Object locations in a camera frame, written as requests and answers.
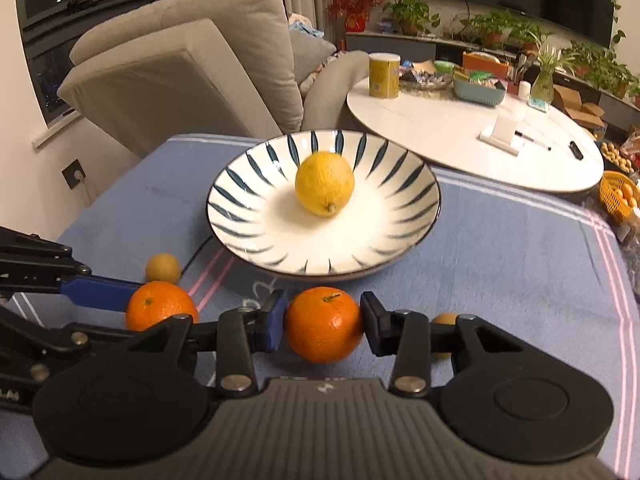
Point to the yellow lemon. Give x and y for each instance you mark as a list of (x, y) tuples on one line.
[(325, 182)]

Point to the orange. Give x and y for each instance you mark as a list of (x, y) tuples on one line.
[(322, 327), (150, 310)]

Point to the small brown round fruit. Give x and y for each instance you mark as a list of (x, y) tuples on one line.
[(162, 268), (444, 318)]

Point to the cardboard box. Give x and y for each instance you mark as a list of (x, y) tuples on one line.
[(580, 107)]

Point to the candy tray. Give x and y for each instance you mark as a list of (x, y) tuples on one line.
[(425, 80)]

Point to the white card stand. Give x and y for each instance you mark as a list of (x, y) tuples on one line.
[(505, 132)]

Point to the round white table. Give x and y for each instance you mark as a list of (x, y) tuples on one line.
[(440, 135)]

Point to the black bowl of small fruits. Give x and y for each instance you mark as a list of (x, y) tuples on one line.
[(617, 157)]

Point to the wall socket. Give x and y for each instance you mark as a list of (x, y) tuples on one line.
[(73, 174)]

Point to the small white bottle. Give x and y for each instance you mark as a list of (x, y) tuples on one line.
[(524, 91)]

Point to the black and white pen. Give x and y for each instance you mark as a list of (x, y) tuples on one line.
[(532, 141)]

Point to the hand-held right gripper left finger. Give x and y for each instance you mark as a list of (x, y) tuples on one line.
[(272, 325)]

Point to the beige armchair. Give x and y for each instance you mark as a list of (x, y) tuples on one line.
[(165, 75)]

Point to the blue packet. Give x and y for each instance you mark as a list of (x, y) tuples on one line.
[(540, 105)]

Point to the dark window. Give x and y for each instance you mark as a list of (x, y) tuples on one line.
[(75, 10)]

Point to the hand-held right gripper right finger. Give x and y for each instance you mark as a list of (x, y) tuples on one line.
[(370, 325)]

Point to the pile of clothes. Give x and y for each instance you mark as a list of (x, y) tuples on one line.
[(305, 25)]

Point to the yellow basket with oranges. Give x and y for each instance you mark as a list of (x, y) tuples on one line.
[(617, 195)]

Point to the teal plastic basket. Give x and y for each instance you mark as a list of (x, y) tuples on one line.
[(477, 92)]

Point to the blue striped white bowl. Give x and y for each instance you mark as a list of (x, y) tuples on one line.
[(380, 220)]

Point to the potted green plant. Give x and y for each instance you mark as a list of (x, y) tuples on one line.
[(410, 10), (622, 77), (530, 35), (582, 57), (487, 25)]

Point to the yellow can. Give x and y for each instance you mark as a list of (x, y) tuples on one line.
[(384, 77)]

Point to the glass vase with plant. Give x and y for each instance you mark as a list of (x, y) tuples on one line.
[(544, 85)]

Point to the grey cushion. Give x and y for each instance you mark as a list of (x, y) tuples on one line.
[(310, 55)]

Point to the blue striped blanket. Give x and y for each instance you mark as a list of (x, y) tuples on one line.
[(500, 260)]

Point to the green bowl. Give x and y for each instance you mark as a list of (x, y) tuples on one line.
[(444, 66)]

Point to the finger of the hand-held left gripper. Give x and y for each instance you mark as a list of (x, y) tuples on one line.
[(100, 292), (75, 337)]

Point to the red flower plant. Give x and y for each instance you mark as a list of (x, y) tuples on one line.
[(352, 2)]

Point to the orange storage box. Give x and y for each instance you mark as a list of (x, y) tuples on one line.
[(485, 62)]

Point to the grey television cabinet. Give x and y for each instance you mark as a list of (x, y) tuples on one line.
[(430, 47)]

